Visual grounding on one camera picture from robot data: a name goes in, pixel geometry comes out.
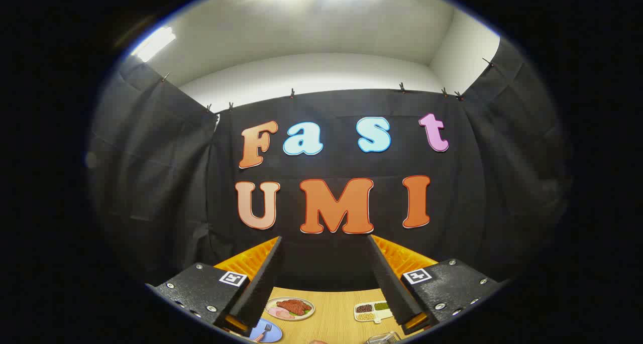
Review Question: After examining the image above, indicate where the wire metal cutlery holder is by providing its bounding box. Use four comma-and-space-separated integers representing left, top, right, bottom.
366, 331, 402, 344

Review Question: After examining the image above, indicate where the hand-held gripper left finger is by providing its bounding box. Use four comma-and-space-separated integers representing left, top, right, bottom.
146, 236, 283, 337

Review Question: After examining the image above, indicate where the blue round plate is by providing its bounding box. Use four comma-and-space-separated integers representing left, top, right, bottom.
250, 318, 283, 343

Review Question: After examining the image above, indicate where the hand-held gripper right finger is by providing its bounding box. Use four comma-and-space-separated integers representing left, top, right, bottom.
367, 235, 503, 335

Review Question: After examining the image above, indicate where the grey plate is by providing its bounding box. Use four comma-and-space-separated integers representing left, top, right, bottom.
265, 297, 315, 321

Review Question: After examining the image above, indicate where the white divided dish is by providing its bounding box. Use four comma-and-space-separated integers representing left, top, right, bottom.
354, 301, 394, 324

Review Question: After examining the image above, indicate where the ceiling light panel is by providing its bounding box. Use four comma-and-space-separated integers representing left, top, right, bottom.
131, 26, 177, 63

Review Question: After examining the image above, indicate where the brown steak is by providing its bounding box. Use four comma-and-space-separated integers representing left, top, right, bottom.
276, 299, 311, 316

